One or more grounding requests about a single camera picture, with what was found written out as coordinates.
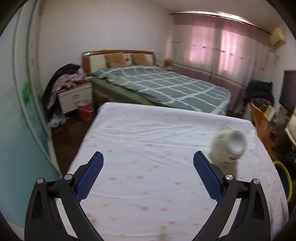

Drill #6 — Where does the yellow rim trash bin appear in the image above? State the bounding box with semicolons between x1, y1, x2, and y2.
273;161;292;202

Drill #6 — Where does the glass sliding wardrobe door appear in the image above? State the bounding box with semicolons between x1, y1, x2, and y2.
1;1;60;231

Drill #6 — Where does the white paper cup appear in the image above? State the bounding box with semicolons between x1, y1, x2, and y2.
209;128;247;167

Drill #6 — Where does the wooden desk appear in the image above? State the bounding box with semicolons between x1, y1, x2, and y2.
248;102;279;161

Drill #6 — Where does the white floral table cloth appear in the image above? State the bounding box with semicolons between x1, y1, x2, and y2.
69;102;288;240

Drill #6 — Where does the red waste basket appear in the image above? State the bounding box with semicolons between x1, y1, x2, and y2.
77;100;94;121

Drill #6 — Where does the black television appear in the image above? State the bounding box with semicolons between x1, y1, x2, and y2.
279;70;296;113

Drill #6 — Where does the white nightstand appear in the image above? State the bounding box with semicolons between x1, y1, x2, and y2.
58;81;93;114

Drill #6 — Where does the black bag on desk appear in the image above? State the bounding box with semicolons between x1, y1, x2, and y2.
243;80;274;105

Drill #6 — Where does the clothes pile on nightstand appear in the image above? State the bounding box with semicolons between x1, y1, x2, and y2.
41;64;89;121

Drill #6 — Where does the wooden headboard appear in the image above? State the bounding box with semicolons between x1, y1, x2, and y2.
82;50;156;76

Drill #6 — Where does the green plaid bed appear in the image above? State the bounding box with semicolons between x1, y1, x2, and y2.
91;65;231;115

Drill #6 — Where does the pink white curtain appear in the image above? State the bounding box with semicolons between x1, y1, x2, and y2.
171;14;272;112

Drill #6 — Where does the left brown pillow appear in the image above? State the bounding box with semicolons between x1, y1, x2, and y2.
104;52;126;68

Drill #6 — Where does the brown pillow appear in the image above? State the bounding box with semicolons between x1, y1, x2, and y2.
104;52;126;68
130;53;151;66

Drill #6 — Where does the right brown pillow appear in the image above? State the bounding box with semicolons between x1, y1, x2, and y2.
130;53;151;66

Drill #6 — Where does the beige air conditioner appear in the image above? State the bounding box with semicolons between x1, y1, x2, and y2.
269;27;286;49

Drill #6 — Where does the picture frame on desk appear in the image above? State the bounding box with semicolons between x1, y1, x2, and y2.
263;105;275;121

